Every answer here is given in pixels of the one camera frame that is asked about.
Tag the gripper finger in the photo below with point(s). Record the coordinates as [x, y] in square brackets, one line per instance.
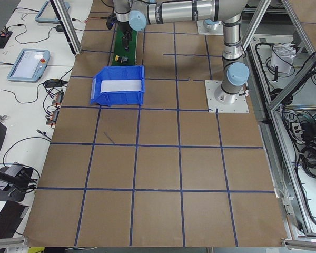
[124, 41]
[127, 41]

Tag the white foam bin liner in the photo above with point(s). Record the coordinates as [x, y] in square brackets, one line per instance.
[121, 85]

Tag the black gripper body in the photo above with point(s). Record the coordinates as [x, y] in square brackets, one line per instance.
[124, 28]

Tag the white crumpled bag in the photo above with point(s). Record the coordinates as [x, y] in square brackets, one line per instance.
[282, 57]

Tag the teach pendant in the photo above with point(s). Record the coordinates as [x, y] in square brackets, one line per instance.
[29, 66]
[46, 14]

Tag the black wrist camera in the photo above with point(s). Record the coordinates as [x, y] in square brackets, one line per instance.
[110, 21]

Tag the left blue plastic bin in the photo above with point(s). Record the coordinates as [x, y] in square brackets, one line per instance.
[122, 97]

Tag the yellow push button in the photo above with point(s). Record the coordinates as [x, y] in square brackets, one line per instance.
[121, 59]

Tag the near teach pendant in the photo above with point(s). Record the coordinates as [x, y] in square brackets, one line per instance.
[29, 66]

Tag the far teach pendant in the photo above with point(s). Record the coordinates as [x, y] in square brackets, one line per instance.
[46, 14]

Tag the black monitor stand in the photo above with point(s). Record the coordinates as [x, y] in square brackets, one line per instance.
[14, 182]

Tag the green conveyor belt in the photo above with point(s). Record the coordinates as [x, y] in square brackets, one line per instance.
[119, 49]

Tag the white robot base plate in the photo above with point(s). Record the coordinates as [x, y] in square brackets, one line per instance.
[220, 102]

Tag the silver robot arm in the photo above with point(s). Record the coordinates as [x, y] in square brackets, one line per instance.
[137, 15]

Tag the aluminium frame post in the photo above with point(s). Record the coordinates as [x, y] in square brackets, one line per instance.
[63, 16]

